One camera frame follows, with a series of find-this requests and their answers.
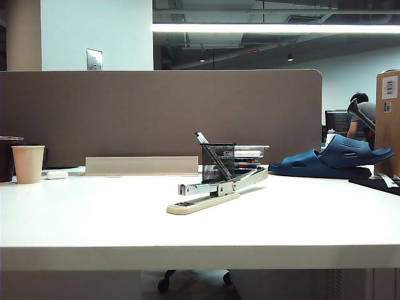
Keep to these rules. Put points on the beige long-reach stapler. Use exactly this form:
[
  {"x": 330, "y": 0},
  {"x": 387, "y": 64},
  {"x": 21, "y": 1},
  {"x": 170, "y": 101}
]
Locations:
[{"x": 218, "y": 188}]

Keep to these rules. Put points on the white pen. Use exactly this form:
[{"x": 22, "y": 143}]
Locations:
[{"x": 204, "y": 137}]

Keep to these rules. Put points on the black mesh pen holder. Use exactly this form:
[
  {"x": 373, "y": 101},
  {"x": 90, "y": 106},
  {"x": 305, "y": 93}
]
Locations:
[
  {"x": 218, "y": 165},
  {"x": 198, "y": 137}
]

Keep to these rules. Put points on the clear plastic document tray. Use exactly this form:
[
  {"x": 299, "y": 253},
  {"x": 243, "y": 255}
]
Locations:
[{"x": 250, "y": 153}]

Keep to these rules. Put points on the brown desk partition screen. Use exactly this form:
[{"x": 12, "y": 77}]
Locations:
[{"x": 156, "y": 115}]

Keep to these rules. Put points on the blue rubber slipper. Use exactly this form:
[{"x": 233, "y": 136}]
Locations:
[
  {"x": 300, "y": 165},
  {"x": 350, "y": 147}
]

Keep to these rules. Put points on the red ceiling sign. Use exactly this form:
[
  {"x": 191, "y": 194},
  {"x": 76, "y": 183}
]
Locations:
[{"x": 249, "y": 52}]

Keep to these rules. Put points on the white bottle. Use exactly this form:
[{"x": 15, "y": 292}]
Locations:
[{"x": 330, "y": 136}]

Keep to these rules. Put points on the black chair caster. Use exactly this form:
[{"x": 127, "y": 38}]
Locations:
[{"x": 164, "y": 282}]

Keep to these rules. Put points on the black computer monitor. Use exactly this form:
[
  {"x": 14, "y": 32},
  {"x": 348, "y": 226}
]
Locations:
[{"x": 337, "y": 123}]

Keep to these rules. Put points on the long ceiling light strip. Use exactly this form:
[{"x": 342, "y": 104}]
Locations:
[{"x": 275, "y": 28}]

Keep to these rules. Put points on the white earbuds case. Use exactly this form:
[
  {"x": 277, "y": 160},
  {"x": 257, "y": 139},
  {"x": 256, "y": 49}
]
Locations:
[{"x": 56, "y": 174}]

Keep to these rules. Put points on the person in grey shirt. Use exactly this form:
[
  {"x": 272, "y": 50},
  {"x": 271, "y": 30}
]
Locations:
[{"x": 356, "y": 126}]

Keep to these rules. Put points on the grey metal bar tool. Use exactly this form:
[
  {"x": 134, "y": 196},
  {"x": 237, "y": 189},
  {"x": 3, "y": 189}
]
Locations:
[{"x": 362, "y": 116}]

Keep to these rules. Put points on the beige paper cup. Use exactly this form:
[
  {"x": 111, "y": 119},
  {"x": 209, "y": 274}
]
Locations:
[{"x": 28, "y": 164}]

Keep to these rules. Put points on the black desk mat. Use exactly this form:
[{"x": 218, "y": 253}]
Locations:
[{"x": 378, "y": 185}]

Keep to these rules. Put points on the brown cardboard box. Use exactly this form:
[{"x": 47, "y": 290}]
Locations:
[{"x": 387, "y": 131}]

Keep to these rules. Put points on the silver metal strip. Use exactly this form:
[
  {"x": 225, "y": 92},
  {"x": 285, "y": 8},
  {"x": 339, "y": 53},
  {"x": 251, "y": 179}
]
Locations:
[{"x": 387, "y": 180}]

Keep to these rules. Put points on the dark lidded container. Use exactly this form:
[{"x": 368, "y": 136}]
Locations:
[{"x": 5, "y": 159}]

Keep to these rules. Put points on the metal wall switch plate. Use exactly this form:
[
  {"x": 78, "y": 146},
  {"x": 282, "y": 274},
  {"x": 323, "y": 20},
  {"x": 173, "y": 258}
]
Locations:
[{"x": 94, "y": 59}]

